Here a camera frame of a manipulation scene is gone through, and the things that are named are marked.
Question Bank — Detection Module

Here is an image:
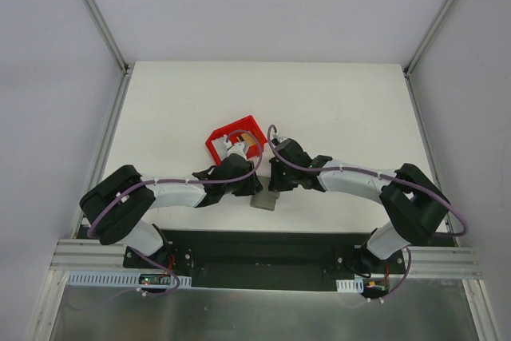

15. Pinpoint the gold credit card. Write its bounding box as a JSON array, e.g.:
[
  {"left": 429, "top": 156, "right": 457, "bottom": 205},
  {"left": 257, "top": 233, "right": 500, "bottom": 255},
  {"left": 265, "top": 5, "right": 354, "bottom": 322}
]
[{"left": 240, "top": 133, "right": 256, "bottom": 146}]

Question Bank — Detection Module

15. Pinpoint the grey leather card holder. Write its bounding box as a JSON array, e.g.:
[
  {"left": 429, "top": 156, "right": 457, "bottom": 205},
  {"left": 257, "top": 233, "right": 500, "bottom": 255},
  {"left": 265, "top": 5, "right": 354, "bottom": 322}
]
[{"left": 250, "top": 192, "right": 279, "bottom": 211}]

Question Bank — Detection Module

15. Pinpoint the red plastic bin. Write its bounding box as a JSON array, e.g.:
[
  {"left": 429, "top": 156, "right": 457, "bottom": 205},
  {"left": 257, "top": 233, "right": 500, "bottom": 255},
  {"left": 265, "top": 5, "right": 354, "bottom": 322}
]
[{"left": 205, "top": 115, "right": 267, "bottom": 165}]

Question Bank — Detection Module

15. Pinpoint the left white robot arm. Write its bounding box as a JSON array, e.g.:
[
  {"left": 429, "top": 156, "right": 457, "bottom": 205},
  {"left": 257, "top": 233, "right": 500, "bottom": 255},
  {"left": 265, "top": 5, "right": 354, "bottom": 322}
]
[{"left": 79, "top": 154, "right": 263, "bottom": 268}]

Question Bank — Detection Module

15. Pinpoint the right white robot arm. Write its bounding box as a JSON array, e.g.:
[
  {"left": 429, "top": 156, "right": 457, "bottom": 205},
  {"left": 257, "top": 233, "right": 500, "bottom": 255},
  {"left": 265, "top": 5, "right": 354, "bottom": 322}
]
[{"left": 269, "top": 138, "right": 449, "bottom": 273}]

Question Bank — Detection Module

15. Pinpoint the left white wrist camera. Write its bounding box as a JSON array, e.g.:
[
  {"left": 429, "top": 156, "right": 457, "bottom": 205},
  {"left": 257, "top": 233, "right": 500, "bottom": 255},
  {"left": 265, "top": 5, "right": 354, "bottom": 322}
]
[{"left": 227, "top": 141, "right": 250, "bottom": 160}]

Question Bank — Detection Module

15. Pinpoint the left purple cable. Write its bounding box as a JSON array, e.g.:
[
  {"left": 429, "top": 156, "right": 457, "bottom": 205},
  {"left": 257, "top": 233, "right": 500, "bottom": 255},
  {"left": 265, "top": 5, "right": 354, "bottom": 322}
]
[{"left": 86, "top": 129, "right": 264, "bottom": 298}]

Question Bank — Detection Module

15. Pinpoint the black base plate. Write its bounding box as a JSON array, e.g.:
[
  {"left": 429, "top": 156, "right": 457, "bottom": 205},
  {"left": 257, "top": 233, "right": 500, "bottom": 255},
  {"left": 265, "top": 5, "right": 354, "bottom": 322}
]
[{"left": 123, "top": 228, "right": 416, "bottom": 290}]

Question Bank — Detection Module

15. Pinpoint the right white cable duct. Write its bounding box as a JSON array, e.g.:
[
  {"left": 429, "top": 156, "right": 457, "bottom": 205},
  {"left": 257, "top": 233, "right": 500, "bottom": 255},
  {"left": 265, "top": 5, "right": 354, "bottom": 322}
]
[{"left": 335, "top": 277, "right": 364, "bottom": 294}]

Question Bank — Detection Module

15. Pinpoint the white cable duct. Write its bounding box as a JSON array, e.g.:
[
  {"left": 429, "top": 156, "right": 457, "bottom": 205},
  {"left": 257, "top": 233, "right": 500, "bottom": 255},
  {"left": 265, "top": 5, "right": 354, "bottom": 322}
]
[
  {"left": 335, "top": 277, "right": 364, "bottom": 294},
  {"left": 68, "top": 271, "right": 192, "bottom": 289}
]

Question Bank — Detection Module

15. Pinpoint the aluminium front rail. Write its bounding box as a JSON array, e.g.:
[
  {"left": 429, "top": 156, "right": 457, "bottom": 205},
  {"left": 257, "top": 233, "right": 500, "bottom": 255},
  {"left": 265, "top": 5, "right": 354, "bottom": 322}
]
[{"left": 50, "top": 239, "right": 482, "bottom": 280}]

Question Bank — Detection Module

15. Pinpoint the left white cable duct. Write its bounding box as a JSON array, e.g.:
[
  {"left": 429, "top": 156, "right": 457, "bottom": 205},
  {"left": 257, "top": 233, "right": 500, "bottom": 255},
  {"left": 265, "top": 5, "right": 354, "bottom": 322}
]
[{"left": 68, "top": 271, "right": 192, "bottom": 289}]

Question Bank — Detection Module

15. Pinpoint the right aluminium frame post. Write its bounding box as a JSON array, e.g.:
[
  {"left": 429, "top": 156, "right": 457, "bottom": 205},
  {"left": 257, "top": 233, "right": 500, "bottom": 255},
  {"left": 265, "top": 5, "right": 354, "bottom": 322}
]
[{"left": 403, "top": 0, "right": 458, "bottom": 78}]

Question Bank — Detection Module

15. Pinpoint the aluminium frame post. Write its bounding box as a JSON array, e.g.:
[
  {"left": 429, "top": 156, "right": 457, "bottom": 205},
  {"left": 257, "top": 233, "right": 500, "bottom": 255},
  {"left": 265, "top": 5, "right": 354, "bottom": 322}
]
[
  {"left": 403, "top": 0, "right": 458, "bottom": 78},
  {"left": 82, "top": 0, "right": 130, "bottom": 75}
]

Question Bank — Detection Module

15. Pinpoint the left aluminium frame post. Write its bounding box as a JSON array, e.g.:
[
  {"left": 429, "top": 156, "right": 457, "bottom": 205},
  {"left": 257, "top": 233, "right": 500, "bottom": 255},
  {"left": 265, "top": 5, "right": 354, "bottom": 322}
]
[{"left": 82, "top": 0, "right": 130, "bottom": 75}]

